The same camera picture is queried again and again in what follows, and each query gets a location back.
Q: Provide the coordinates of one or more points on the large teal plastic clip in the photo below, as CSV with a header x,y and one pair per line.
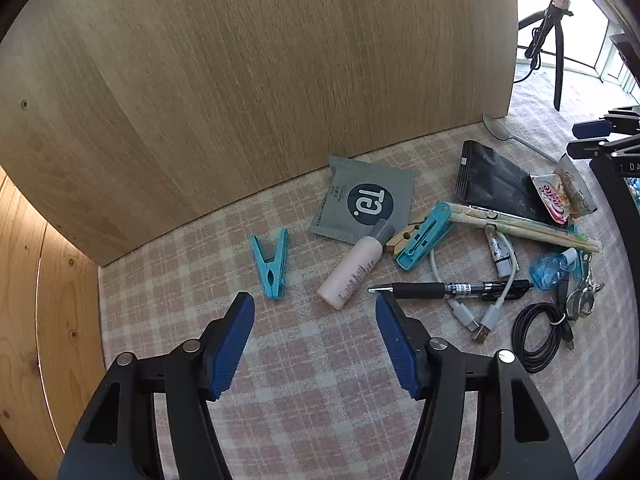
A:
x,y
425,235

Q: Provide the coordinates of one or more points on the red white snack packet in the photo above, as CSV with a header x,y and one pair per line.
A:
x,y
550,200

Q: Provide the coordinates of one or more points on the wrapped wooden chopsticks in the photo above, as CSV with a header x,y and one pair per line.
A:
x,y
525,225

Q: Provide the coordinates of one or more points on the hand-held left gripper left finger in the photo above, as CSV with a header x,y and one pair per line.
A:
x,y
232,347

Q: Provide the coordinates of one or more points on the wooden clothespin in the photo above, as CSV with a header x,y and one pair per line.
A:
x,y
399,242

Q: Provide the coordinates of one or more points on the small teal plastic clothespin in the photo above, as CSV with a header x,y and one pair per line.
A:
x,y
272,275

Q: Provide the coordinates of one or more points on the pink lotion bottle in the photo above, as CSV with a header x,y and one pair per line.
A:
x,y
350,270

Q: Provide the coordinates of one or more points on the clear blue plastic packet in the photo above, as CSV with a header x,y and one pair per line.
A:
x,y
550,270

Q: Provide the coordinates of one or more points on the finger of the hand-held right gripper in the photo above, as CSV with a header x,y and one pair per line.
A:
x,y
595,147
590,128

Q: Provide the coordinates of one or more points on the silver snack packet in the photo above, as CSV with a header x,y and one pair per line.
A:
x,y
577,185

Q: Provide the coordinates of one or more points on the grey foil sachet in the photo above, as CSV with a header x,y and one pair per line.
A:
x,y
350,180

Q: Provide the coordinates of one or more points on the metal spoon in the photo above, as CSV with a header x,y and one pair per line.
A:
x,y
495,127

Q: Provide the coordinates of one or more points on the black tripod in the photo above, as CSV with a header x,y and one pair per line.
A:
x,y
557,45

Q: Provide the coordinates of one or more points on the upright wooden board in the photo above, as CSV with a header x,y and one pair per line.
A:
x,y
250,85

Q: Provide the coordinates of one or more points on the white patterned lighter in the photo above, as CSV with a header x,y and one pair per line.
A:
x,y
501,256

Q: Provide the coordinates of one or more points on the black ballpoint pen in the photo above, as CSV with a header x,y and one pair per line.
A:
x,y
420,290

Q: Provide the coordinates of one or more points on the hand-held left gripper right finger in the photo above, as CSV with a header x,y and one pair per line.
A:
x,y
397,347

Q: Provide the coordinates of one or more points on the plaid cloth covered desktop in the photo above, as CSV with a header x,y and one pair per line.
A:
x,y
310,390

